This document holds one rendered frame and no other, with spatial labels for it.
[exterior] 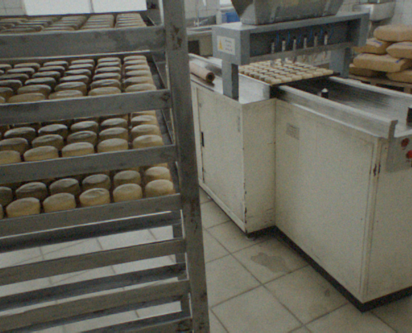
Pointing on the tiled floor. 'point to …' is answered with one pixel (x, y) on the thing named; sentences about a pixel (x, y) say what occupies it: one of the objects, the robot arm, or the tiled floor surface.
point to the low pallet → (391, 83)
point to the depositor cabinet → (237, 152)
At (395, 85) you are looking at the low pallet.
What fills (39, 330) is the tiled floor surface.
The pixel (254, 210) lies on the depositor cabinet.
